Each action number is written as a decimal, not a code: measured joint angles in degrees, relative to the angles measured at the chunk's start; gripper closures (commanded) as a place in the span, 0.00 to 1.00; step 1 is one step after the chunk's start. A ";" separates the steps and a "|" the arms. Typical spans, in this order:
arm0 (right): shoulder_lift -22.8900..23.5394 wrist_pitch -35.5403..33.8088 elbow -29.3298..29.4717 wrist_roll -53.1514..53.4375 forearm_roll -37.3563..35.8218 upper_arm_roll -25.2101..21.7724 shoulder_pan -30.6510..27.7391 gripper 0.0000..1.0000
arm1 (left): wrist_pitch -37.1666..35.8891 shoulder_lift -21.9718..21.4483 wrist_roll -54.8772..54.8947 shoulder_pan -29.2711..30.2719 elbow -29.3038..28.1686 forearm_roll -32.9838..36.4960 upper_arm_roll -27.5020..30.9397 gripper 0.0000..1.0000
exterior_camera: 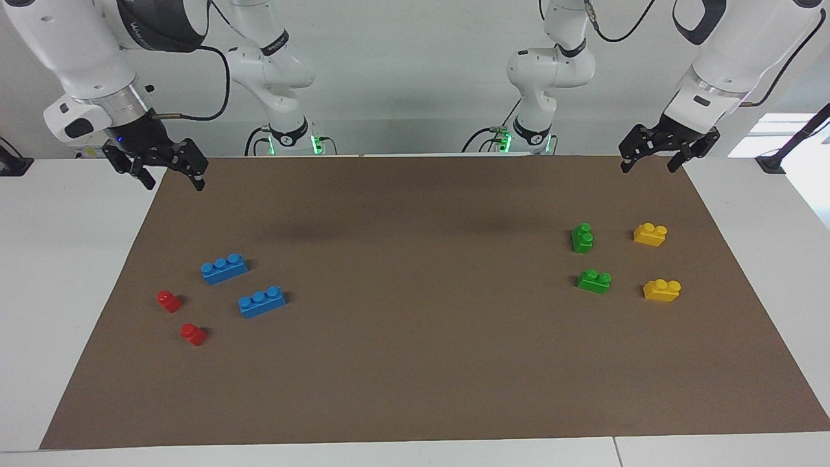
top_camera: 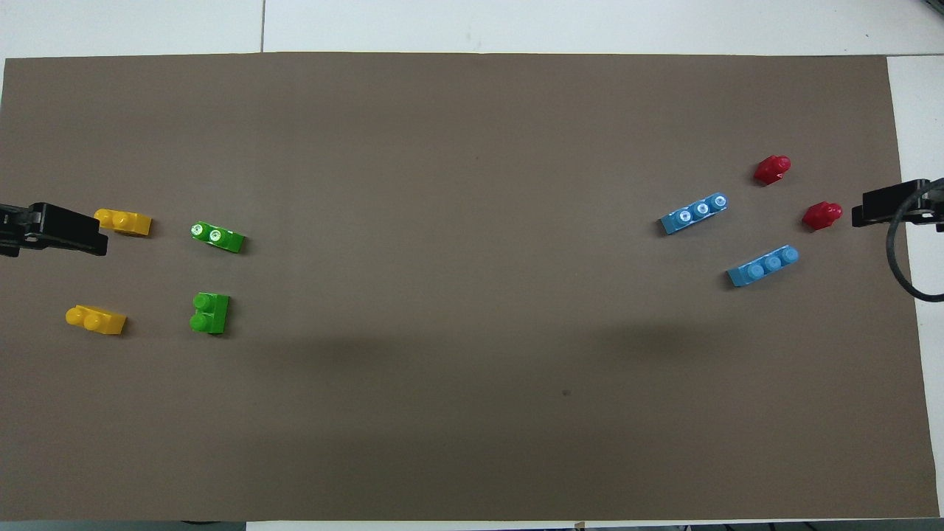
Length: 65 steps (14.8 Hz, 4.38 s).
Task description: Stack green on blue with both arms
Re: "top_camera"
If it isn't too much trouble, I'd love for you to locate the green two-stud toy brick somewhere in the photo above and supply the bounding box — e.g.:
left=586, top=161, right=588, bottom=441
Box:
left=190, top=221, right=246, bottom=254
left=190, top=292, right=231, bottom=336

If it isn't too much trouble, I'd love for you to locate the blue three-stud toy brick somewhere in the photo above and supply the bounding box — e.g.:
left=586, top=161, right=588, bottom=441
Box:
left=659, top=192, right=729, bottom=236
left=726, top=245, right=800, bottom=288

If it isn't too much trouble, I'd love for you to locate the brown table mat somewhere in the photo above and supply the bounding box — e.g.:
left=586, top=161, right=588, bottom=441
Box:
left=0, top=52, right=941, bottom=523

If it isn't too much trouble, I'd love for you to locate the red one-stud toy brick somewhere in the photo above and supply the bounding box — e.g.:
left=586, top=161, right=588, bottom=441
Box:
left=753, top=154, right=792, bottom=187
left=802, top=201, right=843, bottom=232

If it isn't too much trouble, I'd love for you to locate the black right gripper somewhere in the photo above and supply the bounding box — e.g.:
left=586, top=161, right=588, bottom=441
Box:
left=852, top=177, right=944, bottom=233

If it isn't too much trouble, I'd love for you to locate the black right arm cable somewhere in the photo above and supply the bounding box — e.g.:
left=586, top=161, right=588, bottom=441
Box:
left=885, top=177, right=944, bottom=304

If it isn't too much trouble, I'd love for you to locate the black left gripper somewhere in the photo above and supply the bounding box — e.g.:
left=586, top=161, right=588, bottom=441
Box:
left=0, top=203, right=108, bottom=257

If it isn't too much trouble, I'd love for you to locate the yellow two-stud toy brick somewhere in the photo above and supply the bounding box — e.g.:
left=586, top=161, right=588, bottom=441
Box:
left=93, top=208, right=153, bottom=237
left=65, top=305, right=128, bottom=336

